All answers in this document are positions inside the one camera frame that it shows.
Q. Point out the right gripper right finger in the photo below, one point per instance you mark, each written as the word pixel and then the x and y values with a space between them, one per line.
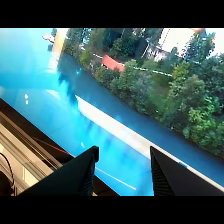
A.
pixel 173 178

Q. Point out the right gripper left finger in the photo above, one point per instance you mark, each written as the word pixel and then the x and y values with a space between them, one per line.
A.
pixel 74 176

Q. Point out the silver frame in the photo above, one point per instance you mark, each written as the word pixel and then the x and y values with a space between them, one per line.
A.
pixel 23 146

